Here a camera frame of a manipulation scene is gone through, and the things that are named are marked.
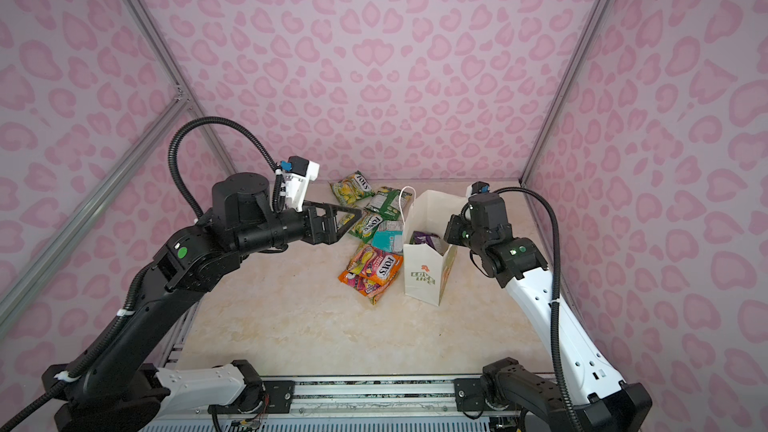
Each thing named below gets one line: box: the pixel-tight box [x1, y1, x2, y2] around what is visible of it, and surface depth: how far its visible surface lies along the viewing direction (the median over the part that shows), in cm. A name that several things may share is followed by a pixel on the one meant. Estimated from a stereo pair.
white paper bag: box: [399, 185, 468, 306], surface depth 84 cm
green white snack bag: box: [364, 186, 413, 221], surface depth 112 cm
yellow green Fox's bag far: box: [329, 170, 375, 206], surface depth 117 cm
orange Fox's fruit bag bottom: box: [338, 269, 400, 305], surface depth 90 cm
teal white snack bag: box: [372, 220, 404, 253], surface depth 102 cm
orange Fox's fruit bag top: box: [346, 244, 404, 286], surface depth 93 cm
